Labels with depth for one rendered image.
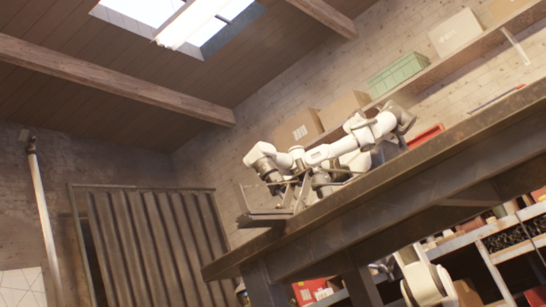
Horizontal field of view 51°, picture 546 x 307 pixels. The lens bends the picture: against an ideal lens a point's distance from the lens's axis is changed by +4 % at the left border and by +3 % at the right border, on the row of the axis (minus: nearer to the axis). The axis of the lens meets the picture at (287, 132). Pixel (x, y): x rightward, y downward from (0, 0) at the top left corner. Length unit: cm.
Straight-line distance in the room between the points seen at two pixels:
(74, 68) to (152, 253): 145
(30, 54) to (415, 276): 277
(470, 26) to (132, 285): 290
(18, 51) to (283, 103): 205
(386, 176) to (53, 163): 370
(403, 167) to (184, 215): 352
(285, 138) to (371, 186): 299
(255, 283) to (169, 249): 279
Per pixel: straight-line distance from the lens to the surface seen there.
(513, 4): 386
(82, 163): 500
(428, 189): 149
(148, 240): 444
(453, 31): 395
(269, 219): 155
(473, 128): 138
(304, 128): 432
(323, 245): 164
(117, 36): 412
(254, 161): 251
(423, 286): 250
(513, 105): 136
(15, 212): 451
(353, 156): 266
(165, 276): 447
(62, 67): 413
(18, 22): 398
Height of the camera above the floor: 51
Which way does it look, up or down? 21 degrees up
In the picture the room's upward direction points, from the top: 22 degrees counter-clockwise
